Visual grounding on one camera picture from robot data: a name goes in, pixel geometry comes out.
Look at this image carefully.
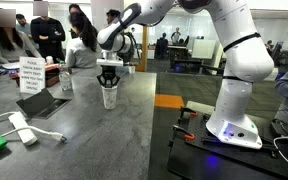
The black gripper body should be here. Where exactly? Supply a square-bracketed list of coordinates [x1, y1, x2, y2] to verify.
[97, 59, 123, 88]

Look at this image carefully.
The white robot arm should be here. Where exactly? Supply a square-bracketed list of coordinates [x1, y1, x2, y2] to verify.
[97, 0, 274, 149]

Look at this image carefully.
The white paper cup with crest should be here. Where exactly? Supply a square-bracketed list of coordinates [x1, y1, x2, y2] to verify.
[102, 86, 117, 109]

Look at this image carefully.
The woman in white shirt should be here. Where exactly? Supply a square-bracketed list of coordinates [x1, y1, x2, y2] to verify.
[64, 11, 102, 69]

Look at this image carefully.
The clear plastic water bottle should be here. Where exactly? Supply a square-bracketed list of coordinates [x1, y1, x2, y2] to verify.
[59, 61, 72, 91]

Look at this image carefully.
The brown box on table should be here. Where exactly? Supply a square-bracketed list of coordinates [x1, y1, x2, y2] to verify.
[9, 64, 60, 87]

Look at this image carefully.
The orange floor mat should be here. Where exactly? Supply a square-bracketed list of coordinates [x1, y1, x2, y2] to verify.
[154, 94, 184, 109]

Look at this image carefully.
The black table power hatch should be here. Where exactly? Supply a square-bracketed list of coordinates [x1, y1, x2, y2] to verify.
[16, 88, 69, 119]

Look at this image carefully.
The person in black jacket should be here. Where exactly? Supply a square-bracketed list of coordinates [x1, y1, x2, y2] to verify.
[30, 1, 66, 64]

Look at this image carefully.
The white printed sign stand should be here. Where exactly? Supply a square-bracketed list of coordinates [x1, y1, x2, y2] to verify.
[19, 57, 46, 94]

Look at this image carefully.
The black mounting board with clamps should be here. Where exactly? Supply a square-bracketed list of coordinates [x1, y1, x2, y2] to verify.
[167, 107, 288, 180]

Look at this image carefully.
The white power strip with cable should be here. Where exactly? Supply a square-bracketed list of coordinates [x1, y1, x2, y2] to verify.
[0, 111, 67, 146]

